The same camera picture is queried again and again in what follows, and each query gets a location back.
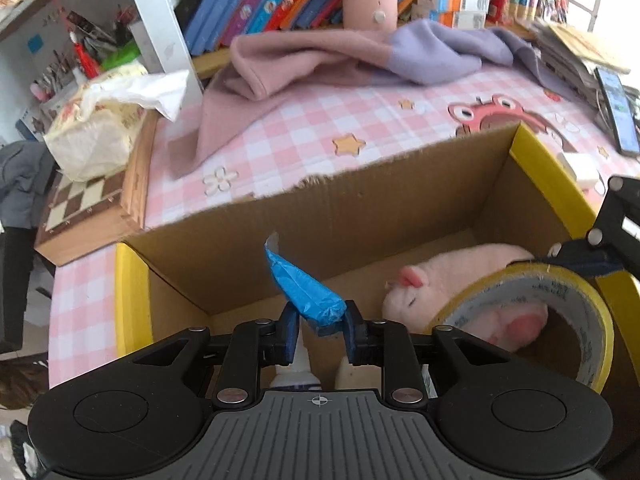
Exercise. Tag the yellow tape roll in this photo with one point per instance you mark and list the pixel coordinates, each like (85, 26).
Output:
(575, 305)

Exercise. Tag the yellow cardboard box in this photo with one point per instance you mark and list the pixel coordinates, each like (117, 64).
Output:
(350, 220)

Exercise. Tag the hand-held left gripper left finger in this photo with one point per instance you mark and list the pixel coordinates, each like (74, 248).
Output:
(289, 335)

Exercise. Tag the black smartphone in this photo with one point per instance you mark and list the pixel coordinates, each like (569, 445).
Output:
(620, 110)

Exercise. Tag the small white bottle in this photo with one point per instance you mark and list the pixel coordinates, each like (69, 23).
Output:
(300, 374)

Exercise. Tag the cream tissue pack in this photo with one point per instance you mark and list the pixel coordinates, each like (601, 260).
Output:
(95, 135)

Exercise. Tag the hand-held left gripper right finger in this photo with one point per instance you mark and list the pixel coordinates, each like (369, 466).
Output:
(356, 335)

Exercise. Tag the row of blue books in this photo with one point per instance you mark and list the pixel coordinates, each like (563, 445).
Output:
(260, 0)

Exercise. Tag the pink checkered tablecloth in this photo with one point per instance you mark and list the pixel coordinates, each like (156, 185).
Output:
(310, 125)

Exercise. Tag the blue crinkled packet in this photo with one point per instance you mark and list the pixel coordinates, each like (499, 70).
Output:
(300, 285)

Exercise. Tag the wooden chessboard box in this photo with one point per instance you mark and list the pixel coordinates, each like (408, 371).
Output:
(85, 210)

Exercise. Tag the small white box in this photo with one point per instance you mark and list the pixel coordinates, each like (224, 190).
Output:
(580, 170)

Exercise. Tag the grey cloth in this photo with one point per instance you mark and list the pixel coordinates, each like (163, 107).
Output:
(22, 180)

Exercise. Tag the stack of notebooks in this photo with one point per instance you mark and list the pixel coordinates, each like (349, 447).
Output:
(575, 50)

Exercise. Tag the pink plush toy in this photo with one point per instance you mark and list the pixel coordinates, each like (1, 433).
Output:
(450, 270)

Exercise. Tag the cup of pens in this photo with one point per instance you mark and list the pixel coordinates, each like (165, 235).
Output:
(55, 85)

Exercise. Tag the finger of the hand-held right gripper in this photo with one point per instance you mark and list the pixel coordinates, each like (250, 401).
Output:
(585, 264)

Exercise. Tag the brown cloth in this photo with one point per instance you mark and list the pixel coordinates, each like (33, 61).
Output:
(22, 382)

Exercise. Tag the pink and purple sweater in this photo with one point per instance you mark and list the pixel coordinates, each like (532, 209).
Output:
(300, 60)

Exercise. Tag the white bookshelf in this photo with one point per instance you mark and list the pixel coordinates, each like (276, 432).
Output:
(160, 20)

